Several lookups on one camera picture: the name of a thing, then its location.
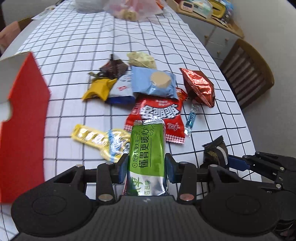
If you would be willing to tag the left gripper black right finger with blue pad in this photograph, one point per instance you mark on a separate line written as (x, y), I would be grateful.
(183, 173)

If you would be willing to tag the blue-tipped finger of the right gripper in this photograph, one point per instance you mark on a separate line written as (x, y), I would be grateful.
(238, 163)

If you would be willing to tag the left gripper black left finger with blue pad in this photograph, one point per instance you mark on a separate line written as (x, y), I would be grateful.
(108, 174)

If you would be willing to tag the black striped snack packet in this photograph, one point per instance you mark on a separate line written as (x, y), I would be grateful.
(216, 153)

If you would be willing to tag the yellow minion candy packet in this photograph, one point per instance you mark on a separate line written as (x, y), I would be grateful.
(111, 144)

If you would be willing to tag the green silver snack bar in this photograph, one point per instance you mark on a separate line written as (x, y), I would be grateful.
(146, 173)

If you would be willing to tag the red Korean snack packet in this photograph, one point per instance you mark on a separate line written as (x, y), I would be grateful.
(148, 107)

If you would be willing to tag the shiny red foil packet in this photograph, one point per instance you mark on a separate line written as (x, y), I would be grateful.
(198, 86)

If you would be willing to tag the light blue cookie packet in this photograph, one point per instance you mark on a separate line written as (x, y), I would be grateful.
(153, 82)

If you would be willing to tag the dark brown chocolate packet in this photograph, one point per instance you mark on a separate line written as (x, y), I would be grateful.
(113, 69)

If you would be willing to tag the blue clear wrapped candy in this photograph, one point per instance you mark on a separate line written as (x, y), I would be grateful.
(191, 119)

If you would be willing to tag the white blue snack packet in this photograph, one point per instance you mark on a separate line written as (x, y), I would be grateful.
(121, 92)

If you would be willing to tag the yellow candy wrapper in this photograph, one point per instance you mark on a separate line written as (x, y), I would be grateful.
(100, 88)

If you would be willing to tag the wooden chair right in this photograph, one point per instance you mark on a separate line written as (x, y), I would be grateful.
(247, 73)

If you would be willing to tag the red white cardboard box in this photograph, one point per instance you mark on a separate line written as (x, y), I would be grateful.
(26, 94)

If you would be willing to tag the cream beige snack packet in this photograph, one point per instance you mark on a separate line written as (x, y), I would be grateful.
(141, 59)

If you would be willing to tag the wooden sideboard cabinet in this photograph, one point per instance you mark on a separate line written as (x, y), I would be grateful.
(217, 38)

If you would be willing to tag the white grid tablecloth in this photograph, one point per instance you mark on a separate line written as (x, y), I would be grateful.
(70, 47)

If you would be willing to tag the yellow black case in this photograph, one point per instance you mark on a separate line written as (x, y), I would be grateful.
(218, 9)

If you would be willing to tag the tissue pack on sideboard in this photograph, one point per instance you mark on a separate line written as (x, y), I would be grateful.
(203, 8)

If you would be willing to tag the white digital timer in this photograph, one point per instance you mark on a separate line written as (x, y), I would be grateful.
(186, 6)

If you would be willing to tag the pink plastic bag with food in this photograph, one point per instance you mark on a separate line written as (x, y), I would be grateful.
(134, 10)

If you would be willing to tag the grey translucent plastic bag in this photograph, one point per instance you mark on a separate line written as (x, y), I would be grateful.
(90, 6)

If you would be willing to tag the wooden chair with pink cloth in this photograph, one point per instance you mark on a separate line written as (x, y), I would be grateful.
(10, 32)

